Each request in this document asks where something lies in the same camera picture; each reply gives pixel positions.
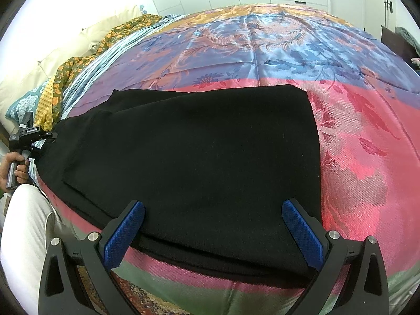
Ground black pants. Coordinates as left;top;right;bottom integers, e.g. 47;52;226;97
36;85;321;288

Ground white room door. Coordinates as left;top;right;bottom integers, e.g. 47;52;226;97
364;0;397;40

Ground person's left hand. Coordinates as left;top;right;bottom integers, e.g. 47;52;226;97
0;152;29;193

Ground cream pillow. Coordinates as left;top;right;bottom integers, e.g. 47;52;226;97
1;5;147;132

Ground orange green floral sheet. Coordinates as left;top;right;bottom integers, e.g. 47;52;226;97
34;14;163;131

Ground pile of mixed clothes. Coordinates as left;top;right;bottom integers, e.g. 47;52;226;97
395;26;419;72

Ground white trousers leg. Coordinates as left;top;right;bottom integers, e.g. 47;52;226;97
1;183;109;315

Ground patterned brown rug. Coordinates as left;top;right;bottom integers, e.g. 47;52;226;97
78;266;189;315

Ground teal patterned pillow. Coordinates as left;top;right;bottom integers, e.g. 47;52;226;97
6;80;48;123

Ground dark brown side cabinet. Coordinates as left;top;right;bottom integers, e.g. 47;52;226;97
381;26;419;64

